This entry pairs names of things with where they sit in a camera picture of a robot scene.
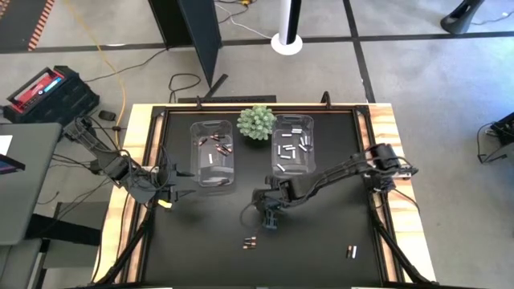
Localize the black floor stand base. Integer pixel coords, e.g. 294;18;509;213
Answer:
439;0;486;35

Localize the green succulent in grey pot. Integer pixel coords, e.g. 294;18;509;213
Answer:
235;104;278;141

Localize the red black tool case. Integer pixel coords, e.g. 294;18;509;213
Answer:
2;65;100;129

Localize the white paper sheet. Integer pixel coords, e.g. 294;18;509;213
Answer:
0;135;14;157

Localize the orange black striped mat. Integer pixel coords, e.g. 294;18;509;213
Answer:
0;0;56;53

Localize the grey desk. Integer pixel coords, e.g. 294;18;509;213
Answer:
0;122;63;246

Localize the long black floor cable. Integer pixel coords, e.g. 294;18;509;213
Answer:
82;47;169;84

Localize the dark purple tablet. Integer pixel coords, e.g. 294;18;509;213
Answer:
0;154;26;176

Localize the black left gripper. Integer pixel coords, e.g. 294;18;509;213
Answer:
155;161;198;205

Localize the black divider panel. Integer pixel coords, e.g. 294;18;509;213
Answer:
147;0;223;88

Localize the white pole with round base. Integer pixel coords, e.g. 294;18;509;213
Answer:
270;0;304;56

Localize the black equipment box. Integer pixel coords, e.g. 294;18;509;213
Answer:
488;111;514;146

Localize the clear plastic bin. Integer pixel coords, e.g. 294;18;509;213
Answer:
271;113;318;177
190;119;235;189

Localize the black looped floor cable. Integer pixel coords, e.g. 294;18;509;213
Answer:
167;72;202;104

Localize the white floor cable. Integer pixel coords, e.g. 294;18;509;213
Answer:
214;2;274;41

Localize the black desk base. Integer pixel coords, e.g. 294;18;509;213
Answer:
23;214;102;247

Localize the black diagonal support strut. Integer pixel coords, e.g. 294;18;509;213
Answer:
95;200;156;287
373;222;437;287

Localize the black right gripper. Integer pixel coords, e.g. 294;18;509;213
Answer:
252;177;291;232

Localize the yellow cable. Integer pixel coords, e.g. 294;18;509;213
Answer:
63;0;127;145

